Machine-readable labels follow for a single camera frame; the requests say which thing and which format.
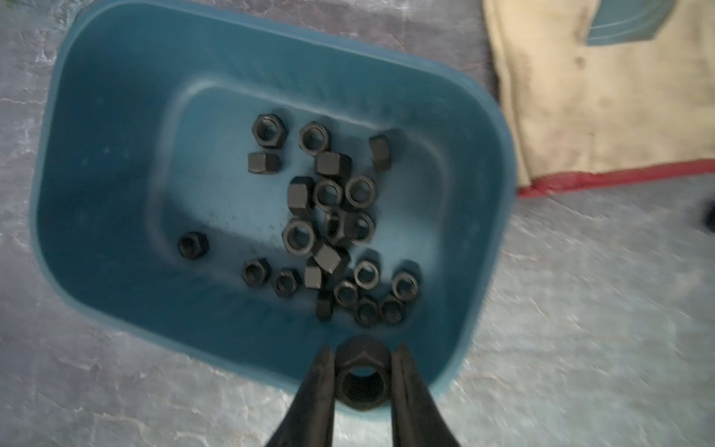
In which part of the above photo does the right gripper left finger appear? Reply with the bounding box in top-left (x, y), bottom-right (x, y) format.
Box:
top-left (266, 346), bottom-right (336, 447)

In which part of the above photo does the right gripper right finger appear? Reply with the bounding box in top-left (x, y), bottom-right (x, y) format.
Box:
top-left (391, 343), bottom-right (460, 447)

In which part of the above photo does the teal plastic storage box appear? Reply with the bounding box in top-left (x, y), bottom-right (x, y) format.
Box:
top-left (30, 1), bottom-right (516, 393)

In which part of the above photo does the black hex nut in box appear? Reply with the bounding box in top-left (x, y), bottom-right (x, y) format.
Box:
top-left (177, 231), bottom-right (210, 261)
top-left (252, 114), bottom-right (288, 149)
top-left (241, 258), bottom-right (272, 288)
top-left (248, 152), bottom-right (282, 174)
top-left (299, 122), bottom-right (331, 156)
top-left (369, 134), bottom-right (391, 172)

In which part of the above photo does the beige work glove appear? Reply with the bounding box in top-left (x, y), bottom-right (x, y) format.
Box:
top-left (483, 1), bottom-right (714, 197)

